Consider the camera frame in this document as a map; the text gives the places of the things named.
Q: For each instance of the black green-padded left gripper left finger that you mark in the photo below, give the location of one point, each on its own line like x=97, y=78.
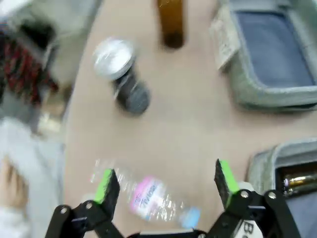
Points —
x=104, y=196

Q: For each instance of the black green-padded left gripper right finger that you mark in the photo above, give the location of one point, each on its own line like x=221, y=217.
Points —
x=227, y=188

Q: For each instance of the clear pink-label plastic bottle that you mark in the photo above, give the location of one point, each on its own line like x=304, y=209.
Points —
x=151, y=196

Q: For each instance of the silver black drink can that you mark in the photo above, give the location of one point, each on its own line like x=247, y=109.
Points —
x=116, y=62

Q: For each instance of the brown glass bottle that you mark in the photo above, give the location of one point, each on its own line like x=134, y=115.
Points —
x=301, y=182
x=173, y=24

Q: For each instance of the person's white sleeved forearm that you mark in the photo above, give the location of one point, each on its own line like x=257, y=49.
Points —
x=32, y=146

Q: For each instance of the grey felt basket with bottles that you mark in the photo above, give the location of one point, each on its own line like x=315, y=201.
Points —
x=270, y=158

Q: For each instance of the grey felt basket with plastics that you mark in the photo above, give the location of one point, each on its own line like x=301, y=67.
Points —
x=250, y=81

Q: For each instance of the person's bare hand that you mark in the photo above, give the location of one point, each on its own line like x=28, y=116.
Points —
x=12, y=183

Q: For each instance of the white label card printed Bo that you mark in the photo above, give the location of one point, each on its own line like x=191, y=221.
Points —
x=252, y=226

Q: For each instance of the black red floral garment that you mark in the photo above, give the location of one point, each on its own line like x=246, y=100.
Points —
x=22, y=67

